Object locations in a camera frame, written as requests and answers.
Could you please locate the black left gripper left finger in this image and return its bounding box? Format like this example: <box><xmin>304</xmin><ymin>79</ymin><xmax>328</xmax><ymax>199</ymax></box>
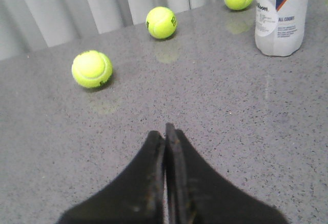
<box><xmin>58</xmin><ymin>131</ymin><xmax>165</xmax><ymax>223</ymax></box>

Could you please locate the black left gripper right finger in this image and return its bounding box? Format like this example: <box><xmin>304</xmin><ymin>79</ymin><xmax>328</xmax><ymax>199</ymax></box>
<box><xmin>166</xmin><ymin>123</ymin><xmax>287</xmax><ymax>223</ymax></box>

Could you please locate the white blue tennis ball can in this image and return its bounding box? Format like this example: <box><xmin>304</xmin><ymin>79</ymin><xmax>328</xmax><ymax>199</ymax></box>
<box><xmin>255</xmin><ymin>0</ymin><xmax>308</xmax><ymax>56</ymax></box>

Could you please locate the yellow tennis ball behind can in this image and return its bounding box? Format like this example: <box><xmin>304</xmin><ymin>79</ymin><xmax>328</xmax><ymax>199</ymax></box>
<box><xmin>71</xmin><ymin>50</ymin><xmax>113</xmax><ymax>88</ymax></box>

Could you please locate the middle yellow tennis ball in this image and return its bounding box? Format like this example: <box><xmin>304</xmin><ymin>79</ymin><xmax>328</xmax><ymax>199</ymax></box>
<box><xmin>146</xmin><ymin>6</ymin><xmax>177</xmax><ymax>39</ymax></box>

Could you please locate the grey pleated curtain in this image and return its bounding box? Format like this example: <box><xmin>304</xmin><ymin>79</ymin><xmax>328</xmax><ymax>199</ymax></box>
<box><xmin>1</xmin><ymin>0</ymin><xmax>224</xmax><ymax>60</ymax></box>

